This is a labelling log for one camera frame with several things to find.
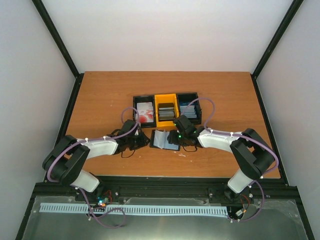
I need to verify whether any black bin left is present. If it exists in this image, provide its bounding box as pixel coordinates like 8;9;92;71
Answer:
133;95;157;128

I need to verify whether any blue card stack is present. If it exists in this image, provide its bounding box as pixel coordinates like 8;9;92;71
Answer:
179;102;198;119

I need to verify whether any left black frame post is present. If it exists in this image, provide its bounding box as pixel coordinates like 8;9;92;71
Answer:
31;0;81;78

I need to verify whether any black frame post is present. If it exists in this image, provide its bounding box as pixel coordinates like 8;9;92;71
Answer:
251;0;305;78
31;0;81;78

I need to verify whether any dark card stack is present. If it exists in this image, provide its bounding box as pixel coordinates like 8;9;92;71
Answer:
158;102;176;122

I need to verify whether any right black frame post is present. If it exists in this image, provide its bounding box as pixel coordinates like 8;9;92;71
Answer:
251;0;305;78

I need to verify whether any red white card stack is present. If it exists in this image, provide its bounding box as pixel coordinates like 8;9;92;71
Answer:
136;102;154;124

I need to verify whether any black leather card holder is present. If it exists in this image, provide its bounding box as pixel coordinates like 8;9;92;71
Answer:
149;129;180;151

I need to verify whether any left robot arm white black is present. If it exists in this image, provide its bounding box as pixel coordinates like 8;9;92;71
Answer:
42;119;151;202

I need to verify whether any black bin right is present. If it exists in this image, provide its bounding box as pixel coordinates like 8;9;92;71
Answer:
176;92;202;125

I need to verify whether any light blue cable duct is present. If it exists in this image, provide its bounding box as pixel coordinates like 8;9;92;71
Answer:
39;203;228;218

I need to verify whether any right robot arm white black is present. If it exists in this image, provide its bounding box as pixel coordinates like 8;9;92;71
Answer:
167;115;279;200

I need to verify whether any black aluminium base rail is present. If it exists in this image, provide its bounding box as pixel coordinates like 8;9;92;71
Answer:
33;174;300;208

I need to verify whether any black bin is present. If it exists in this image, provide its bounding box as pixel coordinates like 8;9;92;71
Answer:
133;95;157;128
176;92;202;125

